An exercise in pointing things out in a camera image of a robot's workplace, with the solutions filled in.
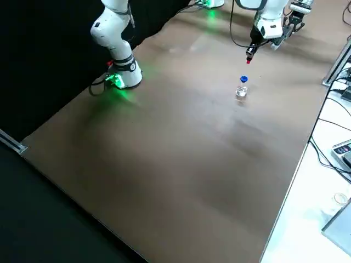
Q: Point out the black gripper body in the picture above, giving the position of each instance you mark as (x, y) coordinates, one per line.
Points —
(298, 16)
(257, 37)

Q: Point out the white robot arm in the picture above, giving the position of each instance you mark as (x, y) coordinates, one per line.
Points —
(120, 46)
(215, 2)

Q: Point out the clear bottle blue cap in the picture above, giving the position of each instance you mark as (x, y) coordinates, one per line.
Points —
(242, 91)

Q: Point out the grey desktop device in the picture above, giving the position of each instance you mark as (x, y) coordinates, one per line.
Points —
(342, 154)

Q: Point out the grey flat panel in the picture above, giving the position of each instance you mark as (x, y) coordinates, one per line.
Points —
(338, 233)

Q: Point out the aluminium corner strut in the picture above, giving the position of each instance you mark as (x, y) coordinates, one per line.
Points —
(13, 143)

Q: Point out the black wrist bracket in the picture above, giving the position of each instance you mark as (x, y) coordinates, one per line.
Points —
(278, 41)

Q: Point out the aluminium frame post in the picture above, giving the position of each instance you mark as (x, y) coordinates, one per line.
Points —
(336, 65)

